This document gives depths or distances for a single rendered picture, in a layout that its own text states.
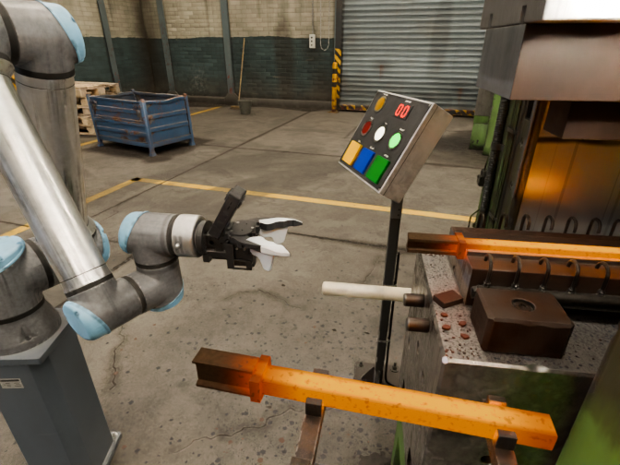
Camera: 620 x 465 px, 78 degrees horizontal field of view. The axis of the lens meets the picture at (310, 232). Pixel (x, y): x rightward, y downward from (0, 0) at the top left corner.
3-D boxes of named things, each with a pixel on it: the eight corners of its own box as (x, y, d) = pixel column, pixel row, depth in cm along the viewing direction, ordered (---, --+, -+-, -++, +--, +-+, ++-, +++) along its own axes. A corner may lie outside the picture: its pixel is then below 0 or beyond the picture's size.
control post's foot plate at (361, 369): (351, 399, 161) (352, 383, 157) (353, 361, 181) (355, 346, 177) (404, 405, 159) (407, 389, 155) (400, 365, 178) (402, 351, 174)
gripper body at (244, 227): (264, 253, 85) (211, 249, 86) (262, 217, 81) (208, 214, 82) (255, 271, 78) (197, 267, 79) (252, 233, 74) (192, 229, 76)
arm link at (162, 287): (126, 308, 87) (114, 261, 82) (169, 285, 96) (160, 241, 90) (151, 324, 82) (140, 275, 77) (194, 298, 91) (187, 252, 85)
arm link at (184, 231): (187, 207, 83) (166, 226, 75) (209, 208, 83) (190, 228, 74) (193, 244, 87) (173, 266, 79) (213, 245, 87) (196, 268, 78)
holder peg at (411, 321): (405, 333, 71) (407, 322, 70) (404, 324, 74) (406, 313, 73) (428, 336, 71) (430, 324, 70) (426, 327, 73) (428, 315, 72)
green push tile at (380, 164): (374, 183, 111) (388, 160, 109) (363, 175, 118) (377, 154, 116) (379, 186, 112) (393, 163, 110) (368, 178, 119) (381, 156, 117)
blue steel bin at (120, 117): (96, 145, 562) (83, 94, 530) (142, 135, 624) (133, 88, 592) (152, 156, 507) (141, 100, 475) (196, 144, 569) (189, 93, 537)
